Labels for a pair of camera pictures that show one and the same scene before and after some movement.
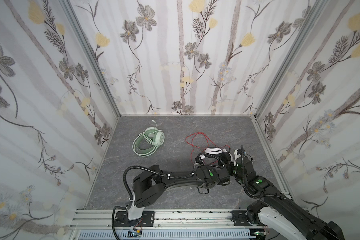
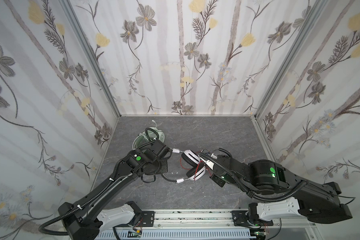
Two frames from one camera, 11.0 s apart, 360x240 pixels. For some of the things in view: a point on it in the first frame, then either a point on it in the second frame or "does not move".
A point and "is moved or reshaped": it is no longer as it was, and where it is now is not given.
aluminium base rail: (164, 219) does not move
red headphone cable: (191, 150) -> (197, 168)
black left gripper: (225, 173) -> (164, 154)
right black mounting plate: (239, 219) does not move
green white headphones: (148, 141) does not move
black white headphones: (224, 158) is moved or reshaped
